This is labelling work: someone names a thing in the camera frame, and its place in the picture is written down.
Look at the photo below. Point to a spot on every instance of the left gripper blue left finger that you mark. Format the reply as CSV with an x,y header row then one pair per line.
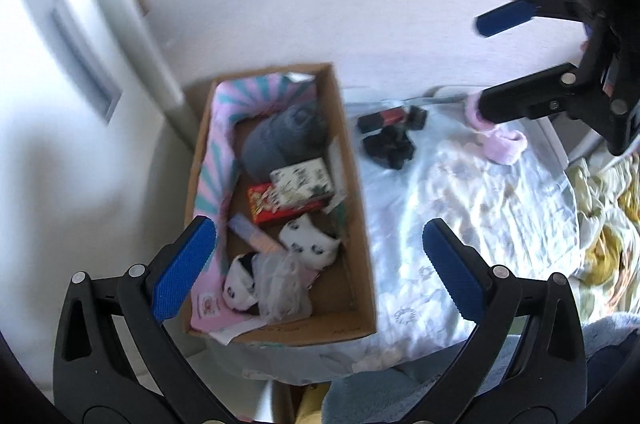
x,y
177,265

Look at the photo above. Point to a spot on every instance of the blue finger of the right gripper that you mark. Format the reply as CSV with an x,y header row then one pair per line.
x,y
535,96
505,17

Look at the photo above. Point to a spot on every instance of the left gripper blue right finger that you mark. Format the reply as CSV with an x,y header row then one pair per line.
x,y
461,269

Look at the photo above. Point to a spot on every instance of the panda sock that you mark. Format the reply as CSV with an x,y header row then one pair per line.
x,y
239,286
315,249

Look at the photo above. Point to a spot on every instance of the purple long cosmetic box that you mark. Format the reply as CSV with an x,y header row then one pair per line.
x,y
251,234

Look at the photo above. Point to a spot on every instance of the red milk carton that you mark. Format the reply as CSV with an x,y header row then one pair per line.
x,y
266,210

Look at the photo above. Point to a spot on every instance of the black hair scrunchie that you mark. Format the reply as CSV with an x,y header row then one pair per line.
x,y
390,148

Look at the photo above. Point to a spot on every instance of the white floral patterned small box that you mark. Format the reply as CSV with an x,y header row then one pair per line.
x,y
303,182

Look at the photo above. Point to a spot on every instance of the grey fluffy sock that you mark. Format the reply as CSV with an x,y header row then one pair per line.
x,y
294,135

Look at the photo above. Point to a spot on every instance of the black and red lens tube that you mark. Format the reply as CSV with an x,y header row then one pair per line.
x,y
414,119

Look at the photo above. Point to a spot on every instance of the floral light blue cloth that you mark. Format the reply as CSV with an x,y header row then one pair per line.
x,y
521,216

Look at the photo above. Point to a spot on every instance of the cardboard box with pink lining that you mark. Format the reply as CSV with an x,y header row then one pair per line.
x,y
342,299

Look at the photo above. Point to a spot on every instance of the white door with grey handle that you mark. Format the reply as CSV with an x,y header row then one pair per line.
x,y
93,177

